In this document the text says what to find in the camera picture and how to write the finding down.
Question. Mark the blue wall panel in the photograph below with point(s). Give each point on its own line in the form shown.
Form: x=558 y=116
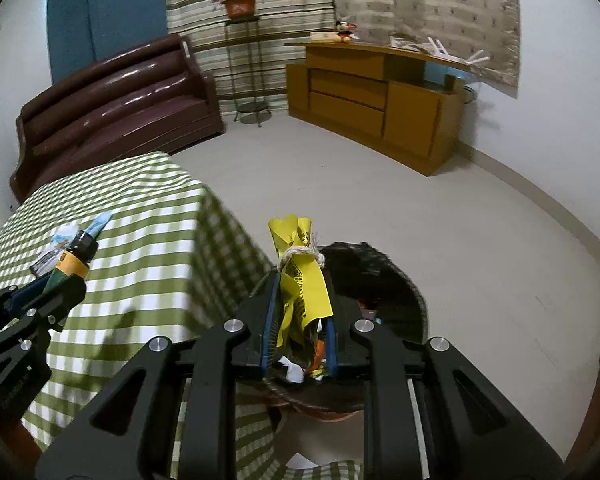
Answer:
x=105 y=10

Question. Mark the yellow wrapper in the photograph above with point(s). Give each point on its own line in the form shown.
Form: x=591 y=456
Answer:
x=305 y=280

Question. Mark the beige patterned curtain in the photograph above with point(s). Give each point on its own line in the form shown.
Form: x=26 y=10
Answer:
x=430 y=0

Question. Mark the wooden cabinet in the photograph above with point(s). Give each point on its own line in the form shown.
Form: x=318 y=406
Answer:
x=410 y=115

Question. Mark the black and white squeezed tube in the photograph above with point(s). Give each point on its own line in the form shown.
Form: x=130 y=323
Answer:
x=50 y=257

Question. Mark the striped curtain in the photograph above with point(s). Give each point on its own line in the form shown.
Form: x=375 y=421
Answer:
x=290 y=10

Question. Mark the white paper scrap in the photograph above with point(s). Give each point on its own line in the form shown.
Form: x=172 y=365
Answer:
x=300 y=459

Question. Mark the orange plastic bag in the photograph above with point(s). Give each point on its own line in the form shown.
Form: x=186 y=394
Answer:
x=319 y=350

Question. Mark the dark brown leather sofa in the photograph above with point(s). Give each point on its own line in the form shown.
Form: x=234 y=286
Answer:
x=115 y=105

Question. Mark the white paper strips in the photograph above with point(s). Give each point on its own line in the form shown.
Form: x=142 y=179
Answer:
x=435 y=47

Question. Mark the green checked tablecloth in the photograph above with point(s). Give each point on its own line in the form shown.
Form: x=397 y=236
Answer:
x=140 y=220

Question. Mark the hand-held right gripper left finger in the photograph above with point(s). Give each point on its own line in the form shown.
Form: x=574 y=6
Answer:
x=266 y=350

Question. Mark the mouse plush toy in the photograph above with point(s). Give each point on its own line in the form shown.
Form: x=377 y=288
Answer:
x=345 y=31

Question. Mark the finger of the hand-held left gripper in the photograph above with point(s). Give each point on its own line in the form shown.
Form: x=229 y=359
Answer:
x=55 y=306
x=27 y=294

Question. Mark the beige flat box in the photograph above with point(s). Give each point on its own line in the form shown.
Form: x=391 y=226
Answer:
x=322 y=36

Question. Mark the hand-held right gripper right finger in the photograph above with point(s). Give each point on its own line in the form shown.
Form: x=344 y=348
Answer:
x=332 y=355

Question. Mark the green marker with black cap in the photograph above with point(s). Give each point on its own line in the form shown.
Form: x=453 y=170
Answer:
x=72 y=262

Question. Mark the black metal plant stand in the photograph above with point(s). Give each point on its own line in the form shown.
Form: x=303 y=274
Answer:
x=252 y=107

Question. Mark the black-lined trash bin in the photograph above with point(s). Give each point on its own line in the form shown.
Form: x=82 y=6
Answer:
x=380 y=280

